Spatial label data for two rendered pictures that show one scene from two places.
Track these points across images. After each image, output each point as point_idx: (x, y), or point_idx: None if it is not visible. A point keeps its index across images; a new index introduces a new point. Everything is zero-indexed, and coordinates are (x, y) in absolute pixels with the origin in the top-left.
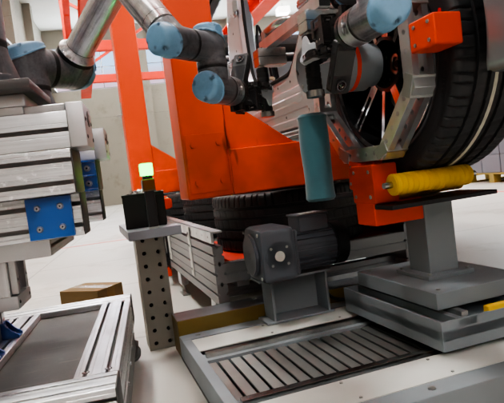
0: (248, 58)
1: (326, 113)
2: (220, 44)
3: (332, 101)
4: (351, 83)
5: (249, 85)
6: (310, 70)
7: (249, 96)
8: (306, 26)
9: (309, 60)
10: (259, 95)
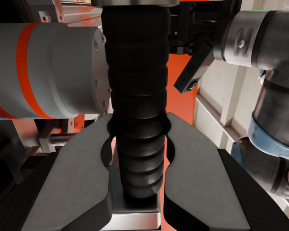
0: (182, 86)
1: (44, 0)
2: (284, 127)
3: (38, 20)
4: None
5: (190, 48)
6: (158, 97)
7: (193, 29)
8: (160, 214)
9: (218, 173)
10: (171, 30)
